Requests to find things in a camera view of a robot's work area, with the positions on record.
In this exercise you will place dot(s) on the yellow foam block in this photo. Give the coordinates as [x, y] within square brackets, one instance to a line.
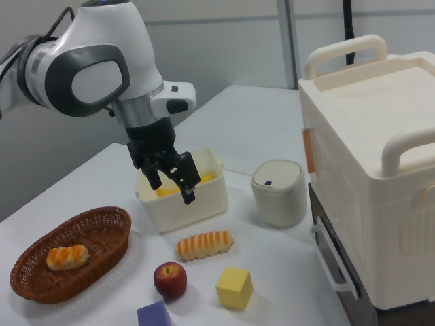
[234, 288]

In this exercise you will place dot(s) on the brown oval wicker basket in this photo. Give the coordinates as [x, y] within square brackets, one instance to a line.
[102, 231]

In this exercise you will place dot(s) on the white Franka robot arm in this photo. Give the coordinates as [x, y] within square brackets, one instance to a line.
[102, 51]

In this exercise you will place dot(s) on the small cream lidded trash can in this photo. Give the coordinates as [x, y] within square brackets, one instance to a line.
[278, 197]

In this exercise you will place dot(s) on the purple cube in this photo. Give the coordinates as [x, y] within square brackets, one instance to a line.
[153, 314]

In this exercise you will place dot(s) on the dark brown cabinet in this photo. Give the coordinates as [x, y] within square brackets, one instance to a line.
[357, 299]

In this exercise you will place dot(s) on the large cream cooler box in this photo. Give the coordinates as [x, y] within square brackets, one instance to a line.
[367, 153]

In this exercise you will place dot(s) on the black pole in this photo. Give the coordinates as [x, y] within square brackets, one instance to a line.
[349, 30]

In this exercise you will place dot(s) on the red apple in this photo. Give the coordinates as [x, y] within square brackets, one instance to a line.
[170, 280]

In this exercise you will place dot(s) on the yellow item inside bin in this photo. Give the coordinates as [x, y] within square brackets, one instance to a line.
[205, 178]

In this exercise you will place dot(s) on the short orange striped bread roll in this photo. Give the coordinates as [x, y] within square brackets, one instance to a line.
[67, 257]

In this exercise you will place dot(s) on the long orange striped bread roll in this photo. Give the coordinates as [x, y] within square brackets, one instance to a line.
[204, 244]

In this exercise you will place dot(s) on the cream rectangular plastic bin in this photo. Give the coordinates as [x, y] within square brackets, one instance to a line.
[204, 203]

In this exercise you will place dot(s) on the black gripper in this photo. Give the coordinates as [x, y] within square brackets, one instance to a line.
[153, 139]

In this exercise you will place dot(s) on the orange cooler latch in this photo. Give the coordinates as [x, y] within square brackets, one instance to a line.
[308, 149]

